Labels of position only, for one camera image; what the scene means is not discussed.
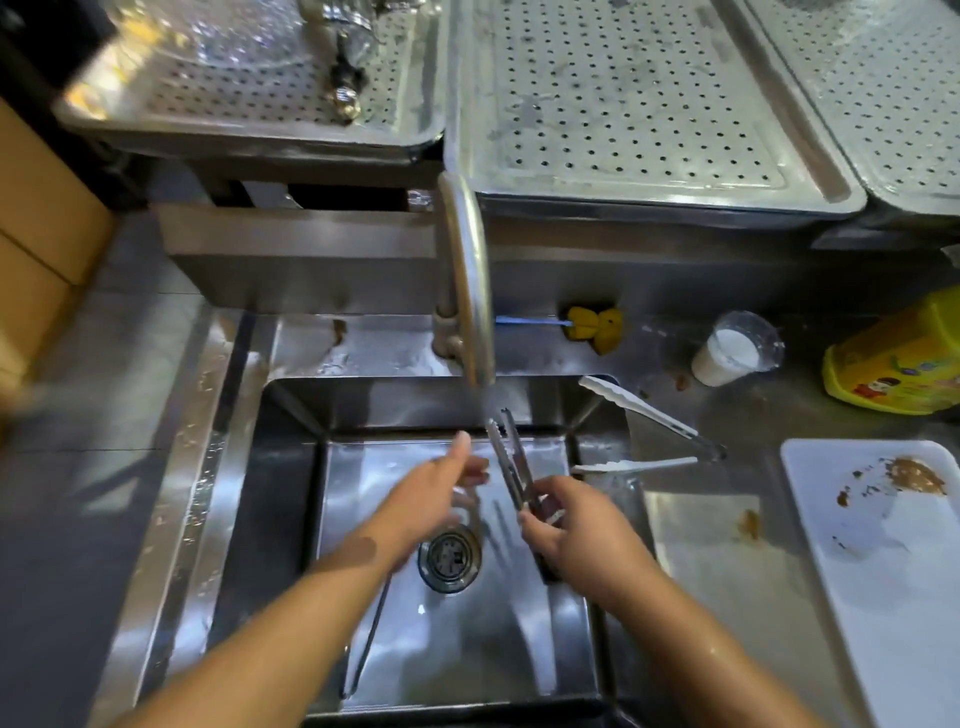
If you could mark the person's left hand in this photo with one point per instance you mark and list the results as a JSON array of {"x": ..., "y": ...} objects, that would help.
[{"x": 427, "y": 502}]

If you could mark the person's right hand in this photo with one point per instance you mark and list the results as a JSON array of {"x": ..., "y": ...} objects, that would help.
[{"x": 592, "y": 547}]

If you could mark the steel tongs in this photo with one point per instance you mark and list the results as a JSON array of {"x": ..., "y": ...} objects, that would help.
[
  {"x": 367, "y": 645},
  {"x": 514, "y": 457}
]

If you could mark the white-tipped metal tongs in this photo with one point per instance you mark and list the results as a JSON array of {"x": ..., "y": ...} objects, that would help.
[{"x": 645, "y": 411}]

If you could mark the stainless steel sink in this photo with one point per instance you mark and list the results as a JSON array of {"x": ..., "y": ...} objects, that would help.
[{"x": 480, "y": 645}]

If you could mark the white plastic tray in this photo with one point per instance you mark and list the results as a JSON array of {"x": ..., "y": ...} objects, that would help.
[{"x": 900, "y": 600}]

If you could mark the perforated steel tray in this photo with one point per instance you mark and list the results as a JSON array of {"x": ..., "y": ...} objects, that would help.
[
  {"x": 247, "y": 97},
  {"x": 885, "y": 82},
  {"x": 637, "y": 97}
]

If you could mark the person's left forearm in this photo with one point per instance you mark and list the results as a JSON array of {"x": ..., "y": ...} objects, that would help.
[{"x": 262, "y": 645}]

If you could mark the curved steel faucet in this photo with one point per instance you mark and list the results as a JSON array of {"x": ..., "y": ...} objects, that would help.
[{"x": 472, "y": 285}]

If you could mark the clear cup with white liquid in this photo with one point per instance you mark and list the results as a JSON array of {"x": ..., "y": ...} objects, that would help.
[{"x": 727, "y": 360}]

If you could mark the yellow detergent bottle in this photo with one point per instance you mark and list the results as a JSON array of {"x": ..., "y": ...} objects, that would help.
[{"x": 892, "y": 367}]

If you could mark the steel ball-ended bar tool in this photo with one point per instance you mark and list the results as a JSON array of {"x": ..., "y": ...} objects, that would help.
[{"x": 349, "y": 75}]

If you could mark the light wooden cabinet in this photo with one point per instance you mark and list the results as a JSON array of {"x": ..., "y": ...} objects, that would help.
[{"x": 37, "y": 247}]

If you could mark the clear glass dish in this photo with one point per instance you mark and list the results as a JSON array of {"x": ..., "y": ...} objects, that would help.
[{"x": 217, "y": 30}]

